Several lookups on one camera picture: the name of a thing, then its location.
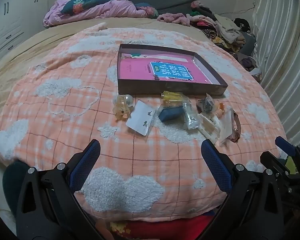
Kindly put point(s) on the pink quilt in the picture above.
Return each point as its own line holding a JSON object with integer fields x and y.
{"x": 102, "y": 8}

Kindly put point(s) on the yellow hair clip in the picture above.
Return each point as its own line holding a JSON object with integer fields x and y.
{"x": 173, "y": 96}

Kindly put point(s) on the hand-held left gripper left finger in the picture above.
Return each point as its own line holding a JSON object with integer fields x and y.
{"x": 85, "y": 165}

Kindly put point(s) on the orange plaid cloud blanket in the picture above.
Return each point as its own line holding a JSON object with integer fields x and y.
{"x": 65, "y": 135}

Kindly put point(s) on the pink fuzzy garment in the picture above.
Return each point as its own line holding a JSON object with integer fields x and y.
{"x": 172, "y": 18}

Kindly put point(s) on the shallow brown cardboard box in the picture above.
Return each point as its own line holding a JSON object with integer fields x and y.
{"x": 165, "y": 87}

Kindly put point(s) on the small blue box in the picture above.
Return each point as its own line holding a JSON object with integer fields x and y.
{"x": 171, "y": 113}

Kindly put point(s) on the black garment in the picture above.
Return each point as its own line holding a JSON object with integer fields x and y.
{"x": 242, "y": 25}

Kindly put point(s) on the grey cushion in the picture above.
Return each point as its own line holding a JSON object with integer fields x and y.
{"x": 248, "y": 45}

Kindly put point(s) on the clear yellow pearl claw clip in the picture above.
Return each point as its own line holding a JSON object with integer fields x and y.
{"x": 122, "y": 105}

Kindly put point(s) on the white earring card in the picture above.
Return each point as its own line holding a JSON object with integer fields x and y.
{"x": 140, "y": 120}

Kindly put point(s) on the dark hair accessory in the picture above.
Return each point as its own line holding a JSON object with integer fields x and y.
{"x": 205, "y": 105}

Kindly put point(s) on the teal floral pillow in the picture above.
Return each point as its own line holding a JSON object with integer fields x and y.
{"x": 90, "y": 0}

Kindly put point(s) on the cream curtain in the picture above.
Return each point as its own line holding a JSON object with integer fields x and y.
{"x": 285, "y": 55}

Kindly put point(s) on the red cloth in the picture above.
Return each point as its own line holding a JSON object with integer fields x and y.
{"x": 170, "y": 227}

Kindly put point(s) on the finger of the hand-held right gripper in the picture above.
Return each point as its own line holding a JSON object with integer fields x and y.
{"x": 285, "y": 145}
{"x": 272, "y": 161}

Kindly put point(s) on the white hair clips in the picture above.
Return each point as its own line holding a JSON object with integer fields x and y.
{"x": 210, "y": 130}

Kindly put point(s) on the white wardrobe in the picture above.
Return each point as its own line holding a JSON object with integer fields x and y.
{"x": 12, "y": 17}

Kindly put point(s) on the pile of clothes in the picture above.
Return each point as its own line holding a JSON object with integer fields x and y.
{"x": 222, "y": 30}

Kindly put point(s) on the pink book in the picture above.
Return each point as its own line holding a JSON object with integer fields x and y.
{"x": 135, "y": 67}

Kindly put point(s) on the brown sunglasses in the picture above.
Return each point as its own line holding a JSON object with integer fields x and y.
{"x": 237, "y": 130}

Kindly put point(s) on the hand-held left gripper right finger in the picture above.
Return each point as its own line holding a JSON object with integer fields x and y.
{"x": 217, "y": 167}

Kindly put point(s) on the clear plastic zip bag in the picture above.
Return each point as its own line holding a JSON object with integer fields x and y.
{"x": 226, "y": 130}

